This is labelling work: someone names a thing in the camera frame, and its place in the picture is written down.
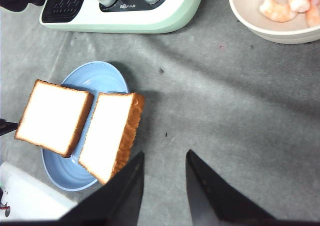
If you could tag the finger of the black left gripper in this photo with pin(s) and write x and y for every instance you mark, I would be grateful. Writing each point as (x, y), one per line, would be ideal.
(7, 127)

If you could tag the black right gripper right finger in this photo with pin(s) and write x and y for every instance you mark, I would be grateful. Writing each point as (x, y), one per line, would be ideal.
(212, 201)

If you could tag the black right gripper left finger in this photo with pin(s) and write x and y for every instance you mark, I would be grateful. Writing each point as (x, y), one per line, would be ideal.
(118, 202)

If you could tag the toast slice with brown crust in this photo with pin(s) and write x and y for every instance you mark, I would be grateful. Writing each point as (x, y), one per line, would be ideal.
(54, 117)

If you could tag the pink cooked shrimp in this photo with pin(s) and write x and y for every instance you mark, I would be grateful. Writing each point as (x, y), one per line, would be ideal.
(277, 12)

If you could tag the beige ribbed bowl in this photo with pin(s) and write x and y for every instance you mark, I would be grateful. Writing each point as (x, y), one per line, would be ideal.
(295, 31)

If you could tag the orange cooked shrimp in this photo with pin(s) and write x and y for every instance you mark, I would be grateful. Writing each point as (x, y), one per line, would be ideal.
(312, 16)

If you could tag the mint green breakfast maker base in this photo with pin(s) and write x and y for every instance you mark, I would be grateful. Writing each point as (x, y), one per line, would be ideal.
(124, 16)

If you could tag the white box at table edge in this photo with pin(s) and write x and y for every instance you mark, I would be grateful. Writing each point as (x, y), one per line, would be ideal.
(29, 198)

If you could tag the blue round plate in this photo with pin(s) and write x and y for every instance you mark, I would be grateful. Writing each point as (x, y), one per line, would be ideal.
(95, 77)

